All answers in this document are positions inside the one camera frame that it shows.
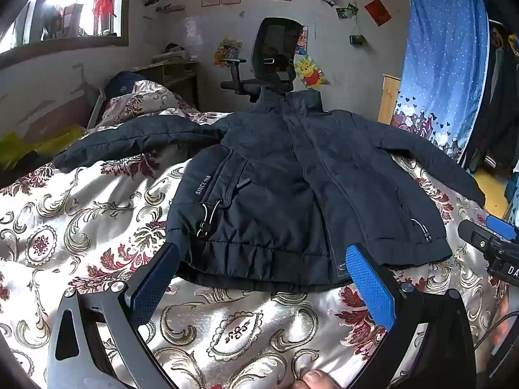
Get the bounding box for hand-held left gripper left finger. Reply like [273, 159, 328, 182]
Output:
[46, 242, 181, 389]

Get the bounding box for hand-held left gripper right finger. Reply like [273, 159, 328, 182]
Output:
[344, 243, 477, 389]

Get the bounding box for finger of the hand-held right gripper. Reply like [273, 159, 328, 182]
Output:
[485, 215, 519, 244]
[457, 219, 497, 252]

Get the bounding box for dark navy padded jacket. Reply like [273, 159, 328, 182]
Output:
[53, 87, 487, 292]

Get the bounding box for dark hanging clothes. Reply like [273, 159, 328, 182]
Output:
[462, 18, 519, 175]

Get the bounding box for person's right hand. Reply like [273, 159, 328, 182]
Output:
[492, 292, 519, 347]

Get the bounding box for person's left hand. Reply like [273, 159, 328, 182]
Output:
[291, 370, 340, 389]

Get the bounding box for yellow board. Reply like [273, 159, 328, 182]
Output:
[472, 168, 513, 219]

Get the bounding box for floral white bed blanket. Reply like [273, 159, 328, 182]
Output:
[0, 79, 512, 389]

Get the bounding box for light wooden cabinet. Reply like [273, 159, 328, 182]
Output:
[377, 74, 402, 124]

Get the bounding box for blue printed curtain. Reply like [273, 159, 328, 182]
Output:
[390, 0, 491, 159]

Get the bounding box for yellow cloth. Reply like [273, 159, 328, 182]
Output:
[0, 124, 88, 171]

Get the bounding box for blue bag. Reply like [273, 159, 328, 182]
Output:
[103, 71, 147, 100]

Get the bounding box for wooden desk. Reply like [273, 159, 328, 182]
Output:
[134, 60, 200, 110]

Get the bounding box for pale bundle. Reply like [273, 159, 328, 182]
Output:
[162, 42, 191, 62]

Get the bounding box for red paper sheet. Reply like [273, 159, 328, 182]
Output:
[364, 0, 392, 27]

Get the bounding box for black office chair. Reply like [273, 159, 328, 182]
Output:
[215, 17, 309, 104]

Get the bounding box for yellow bear wall poster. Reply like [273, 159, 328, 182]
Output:
[293, 54, 330, 90]

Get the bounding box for orange cartoon wall poster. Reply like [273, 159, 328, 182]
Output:
[213, 36, 244, 67]

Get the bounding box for green wall picture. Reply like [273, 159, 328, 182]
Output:
[336, 3, 359, 21]

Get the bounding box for colourful cartoon wall poster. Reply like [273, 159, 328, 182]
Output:
[294, 24, 309, 55]

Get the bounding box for window with brown frame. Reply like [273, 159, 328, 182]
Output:
[0, 0, 132, 69]

